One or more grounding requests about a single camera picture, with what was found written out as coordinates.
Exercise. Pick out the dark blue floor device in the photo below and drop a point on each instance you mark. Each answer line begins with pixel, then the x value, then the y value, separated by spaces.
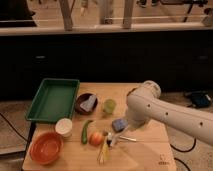
pixel 199 99

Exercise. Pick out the wooden board table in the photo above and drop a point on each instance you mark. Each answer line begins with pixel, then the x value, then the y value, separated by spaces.
pixel 151 152

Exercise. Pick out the dark brown bowl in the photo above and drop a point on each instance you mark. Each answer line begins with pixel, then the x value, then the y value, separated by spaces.
pixel 81 99

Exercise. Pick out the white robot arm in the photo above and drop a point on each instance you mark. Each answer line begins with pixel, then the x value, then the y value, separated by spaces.
pixel 143 103

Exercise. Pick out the blue sponge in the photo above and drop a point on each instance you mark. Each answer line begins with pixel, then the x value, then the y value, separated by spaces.
pixel 119 125

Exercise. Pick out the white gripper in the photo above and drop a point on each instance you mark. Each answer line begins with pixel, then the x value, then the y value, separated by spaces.
pixel 134 124

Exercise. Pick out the yellow banana toy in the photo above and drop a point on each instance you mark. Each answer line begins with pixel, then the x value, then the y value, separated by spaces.
pixel 104 154

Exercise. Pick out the silver fork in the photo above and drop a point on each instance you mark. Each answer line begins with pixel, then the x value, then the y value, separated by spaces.
pixel 120 137

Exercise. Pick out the white dish brush black bristles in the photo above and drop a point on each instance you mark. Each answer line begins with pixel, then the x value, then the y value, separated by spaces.
pixel 112 138

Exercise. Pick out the green plastic cup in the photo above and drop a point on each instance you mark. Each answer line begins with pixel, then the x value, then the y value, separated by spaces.
pixel 109 106

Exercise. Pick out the orange bowl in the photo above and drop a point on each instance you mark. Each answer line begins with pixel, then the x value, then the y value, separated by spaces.
pixel 45 149

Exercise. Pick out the white paper cup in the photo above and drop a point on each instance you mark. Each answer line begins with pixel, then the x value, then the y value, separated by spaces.
pixel 64 127

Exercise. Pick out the orange round fruit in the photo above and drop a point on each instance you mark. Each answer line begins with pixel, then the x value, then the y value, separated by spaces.
pixel 96 139

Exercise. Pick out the grey cloth piece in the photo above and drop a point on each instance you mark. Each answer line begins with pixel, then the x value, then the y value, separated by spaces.
pixel 88 104

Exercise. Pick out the green chili pepper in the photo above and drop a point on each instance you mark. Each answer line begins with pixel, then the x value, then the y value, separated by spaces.
pixel 84 132

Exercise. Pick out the green plastic tray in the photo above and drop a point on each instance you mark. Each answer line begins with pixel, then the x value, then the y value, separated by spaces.
pixel 54 100

